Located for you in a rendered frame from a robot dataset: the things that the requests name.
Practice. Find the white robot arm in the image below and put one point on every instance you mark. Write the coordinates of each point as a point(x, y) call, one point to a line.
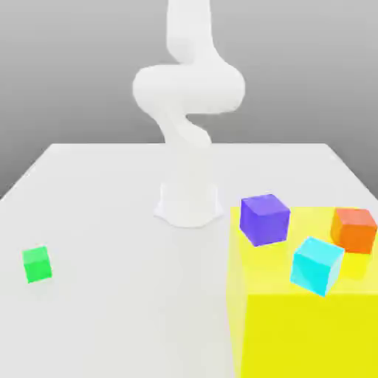
point(189, 88)

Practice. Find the small purple cube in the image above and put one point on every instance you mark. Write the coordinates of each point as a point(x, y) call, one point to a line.
point(263, 221)

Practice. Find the small cyan cube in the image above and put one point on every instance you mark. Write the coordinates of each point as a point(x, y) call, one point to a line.
point(314, 265)

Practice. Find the small green cube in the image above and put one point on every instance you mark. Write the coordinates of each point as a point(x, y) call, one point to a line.
point(37, 265)

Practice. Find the small orange cube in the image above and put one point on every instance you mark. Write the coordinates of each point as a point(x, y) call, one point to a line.
point(354, 231)

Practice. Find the small yellow cube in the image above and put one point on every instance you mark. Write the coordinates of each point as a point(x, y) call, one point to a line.
point(354, 265)

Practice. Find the large yellow box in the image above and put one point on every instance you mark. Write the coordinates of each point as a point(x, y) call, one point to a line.
point(310, 333)

